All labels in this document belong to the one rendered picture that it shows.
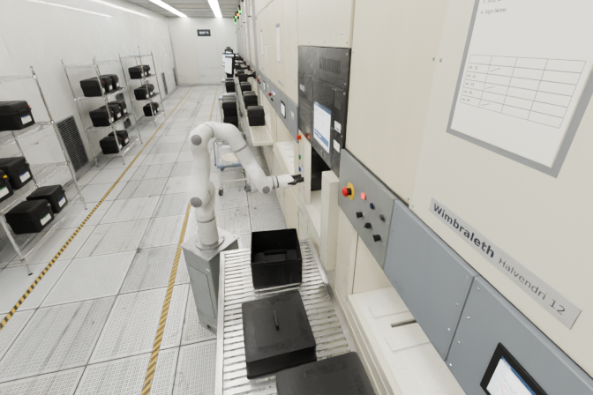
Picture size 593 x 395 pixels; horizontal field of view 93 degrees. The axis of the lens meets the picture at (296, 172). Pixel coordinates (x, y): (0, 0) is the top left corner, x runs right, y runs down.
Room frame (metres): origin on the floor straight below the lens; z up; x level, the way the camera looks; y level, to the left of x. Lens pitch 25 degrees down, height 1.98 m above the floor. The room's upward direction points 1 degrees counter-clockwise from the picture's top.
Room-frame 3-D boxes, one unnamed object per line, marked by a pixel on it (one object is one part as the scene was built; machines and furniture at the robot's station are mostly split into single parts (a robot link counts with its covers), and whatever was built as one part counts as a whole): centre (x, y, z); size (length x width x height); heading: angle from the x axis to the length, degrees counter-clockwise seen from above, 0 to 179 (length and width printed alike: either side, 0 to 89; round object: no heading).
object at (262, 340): (0.84, 0.10, 0.83); 0.29 x 0.29 x 0.13; 14
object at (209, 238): (1.54, 0.59, 0.85); 0.19 x 0.19 x 0.18
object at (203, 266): (1.54, 0.59, 0.38); 0.28 x 0.28 x 0.76; 57
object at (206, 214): (1.57, 0.59, 1.07); 0.19 x 0.12 x 0.24; 179
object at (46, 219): (2.55, 2.84, 0.31); 0.30 x 0.28 x 0.26; 8
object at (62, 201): (2.89, 2.93, 0.31); 0.30 x 0.28 x 0.26; 16
